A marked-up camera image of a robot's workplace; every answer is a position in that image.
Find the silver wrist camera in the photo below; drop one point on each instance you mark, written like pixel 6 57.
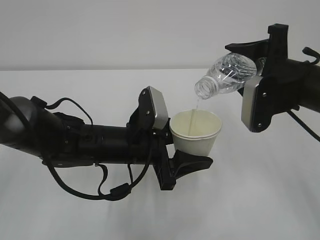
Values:
pixel 152 109
pixel 264 97

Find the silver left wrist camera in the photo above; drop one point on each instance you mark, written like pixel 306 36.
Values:
pixel 152 109

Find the white paper cup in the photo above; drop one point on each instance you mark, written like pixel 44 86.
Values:
pixel 195 131

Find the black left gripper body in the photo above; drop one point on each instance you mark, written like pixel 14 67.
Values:
pixel 152 143

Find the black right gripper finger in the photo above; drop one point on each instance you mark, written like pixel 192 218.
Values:
pixel 251 50

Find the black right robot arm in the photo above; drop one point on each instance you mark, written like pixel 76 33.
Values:
pixel 313 102

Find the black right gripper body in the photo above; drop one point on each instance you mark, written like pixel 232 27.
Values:
pixel 279 65

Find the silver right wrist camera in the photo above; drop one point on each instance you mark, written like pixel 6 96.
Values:
pixel 264 97

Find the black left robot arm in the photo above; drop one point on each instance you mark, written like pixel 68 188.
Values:
pixel 65 141

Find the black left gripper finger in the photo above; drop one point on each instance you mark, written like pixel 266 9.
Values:
pixel 185 163

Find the clear water bottle green label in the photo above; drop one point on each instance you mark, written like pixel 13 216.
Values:
pixel 228 74

